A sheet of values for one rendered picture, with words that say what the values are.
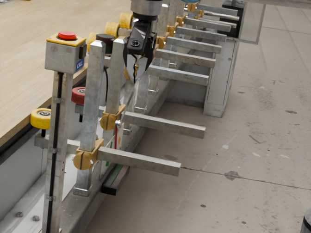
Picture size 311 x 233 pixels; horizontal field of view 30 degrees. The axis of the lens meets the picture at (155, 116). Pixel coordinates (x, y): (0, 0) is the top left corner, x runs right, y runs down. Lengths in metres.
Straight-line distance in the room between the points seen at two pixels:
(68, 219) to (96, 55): 0.45
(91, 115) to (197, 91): 3.05
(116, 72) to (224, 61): 2.63
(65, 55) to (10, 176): 0.56
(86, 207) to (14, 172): 0.24
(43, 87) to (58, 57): 0.67
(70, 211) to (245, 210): 1.76
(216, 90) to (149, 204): 1.57
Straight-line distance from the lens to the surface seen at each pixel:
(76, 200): 1.69
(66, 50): 1.27
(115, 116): 1.85
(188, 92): 4.62
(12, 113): 1.72
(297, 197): 3.55
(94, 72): 1.56
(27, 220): 1.73
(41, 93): 1.89
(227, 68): 4.40
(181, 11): 3.02
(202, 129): 1.87
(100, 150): 1.68
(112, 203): 3.09
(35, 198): 1.84
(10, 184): 1.74
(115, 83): 1.83
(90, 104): 1.60
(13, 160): 1.72
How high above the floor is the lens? 1.54
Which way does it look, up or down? 21 degrees down
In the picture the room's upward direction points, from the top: 8 degrees clockwise
